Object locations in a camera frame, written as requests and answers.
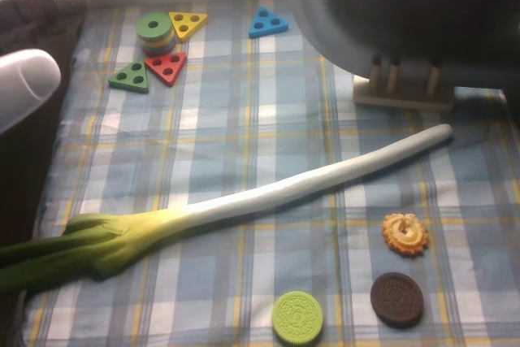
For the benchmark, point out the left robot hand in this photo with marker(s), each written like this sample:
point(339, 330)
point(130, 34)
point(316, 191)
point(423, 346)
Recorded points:
point(24, 79)

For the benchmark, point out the blue plaid tablecloth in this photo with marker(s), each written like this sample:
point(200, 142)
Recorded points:
point(243, 119)

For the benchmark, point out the swirled butter cookie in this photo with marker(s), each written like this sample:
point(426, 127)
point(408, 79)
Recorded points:
point(406, 237)

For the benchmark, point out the green sandwich cookie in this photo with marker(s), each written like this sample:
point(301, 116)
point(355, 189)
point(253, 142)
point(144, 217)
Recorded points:
point(297, 318)

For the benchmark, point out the red triangle block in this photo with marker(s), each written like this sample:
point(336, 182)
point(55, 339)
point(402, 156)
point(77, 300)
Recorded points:
point(167, 72)

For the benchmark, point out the chocolate sandwich cookie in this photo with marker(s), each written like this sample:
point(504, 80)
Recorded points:
point(396, 300)

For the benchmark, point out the blue triangle block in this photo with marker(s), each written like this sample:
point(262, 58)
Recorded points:
point(264, 30)

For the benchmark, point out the leek stalk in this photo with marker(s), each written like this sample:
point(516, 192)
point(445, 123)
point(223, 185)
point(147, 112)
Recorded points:
point(284, 188)

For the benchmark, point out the yellow triangle block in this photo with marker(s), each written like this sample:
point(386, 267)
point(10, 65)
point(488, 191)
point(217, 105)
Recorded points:
point(185, 29)

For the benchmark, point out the green triangle block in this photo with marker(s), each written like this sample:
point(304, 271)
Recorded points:
point(129, 83)

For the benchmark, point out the large steel kitchen knife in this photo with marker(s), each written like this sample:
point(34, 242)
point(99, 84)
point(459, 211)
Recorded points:
point(386, 18)

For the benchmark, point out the wooden peg board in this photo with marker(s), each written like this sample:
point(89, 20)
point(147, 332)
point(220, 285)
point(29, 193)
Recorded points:
point(398, 97)

